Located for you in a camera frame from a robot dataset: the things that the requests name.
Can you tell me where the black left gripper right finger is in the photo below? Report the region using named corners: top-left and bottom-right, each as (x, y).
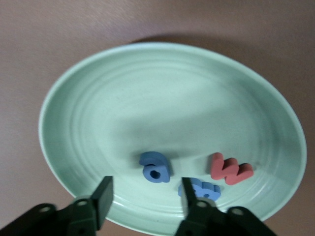
top-left (173, 177), bottom-right (276, 236)

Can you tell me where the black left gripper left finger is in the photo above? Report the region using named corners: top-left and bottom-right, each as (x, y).
top-left (0, 175), bottom-right (115, 236)

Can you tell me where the blue foam letter m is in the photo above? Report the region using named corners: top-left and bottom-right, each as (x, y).
top-left (177, 177), bottom-right (221, 202)

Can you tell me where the red foam letter w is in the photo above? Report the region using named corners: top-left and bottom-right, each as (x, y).
top-left (210, 152), bottom-right (254, 186)

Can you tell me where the blue foam letter a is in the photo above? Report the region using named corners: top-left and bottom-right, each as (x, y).
top-left (139, 151), bottom-right (173, 184)

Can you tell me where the green plate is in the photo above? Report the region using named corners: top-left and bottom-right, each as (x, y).
top-left (38, 42), bottom-right (308, 236)

